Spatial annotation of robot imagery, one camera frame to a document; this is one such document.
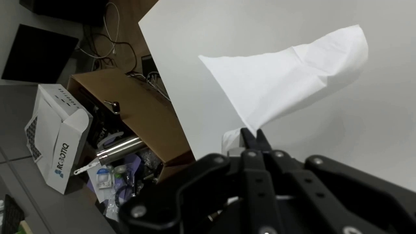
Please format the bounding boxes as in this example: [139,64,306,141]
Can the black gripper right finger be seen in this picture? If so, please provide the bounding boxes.
[256,130,416,234]

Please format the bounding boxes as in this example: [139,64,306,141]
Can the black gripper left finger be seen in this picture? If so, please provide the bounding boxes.
[118,129,278,234]

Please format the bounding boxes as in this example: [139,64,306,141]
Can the white tissue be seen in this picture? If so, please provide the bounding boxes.
[198,25,369,151]

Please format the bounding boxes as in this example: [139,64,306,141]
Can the brown cardboard box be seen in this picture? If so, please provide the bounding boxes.
[67,69,193,181]

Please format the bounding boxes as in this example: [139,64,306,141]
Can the white Robotiq box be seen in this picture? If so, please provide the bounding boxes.
[24,85,92,194]

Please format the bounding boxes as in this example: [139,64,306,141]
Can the silver metal cylinder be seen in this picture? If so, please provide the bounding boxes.
[72,137,145,176]

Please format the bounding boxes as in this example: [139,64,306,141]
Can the black monitor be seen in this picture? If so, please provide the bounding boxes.
[1,25,77,84]

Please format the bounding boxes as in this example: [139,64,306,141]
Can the black floor cable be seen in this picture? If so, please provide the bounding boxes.
[76,0,140,76]

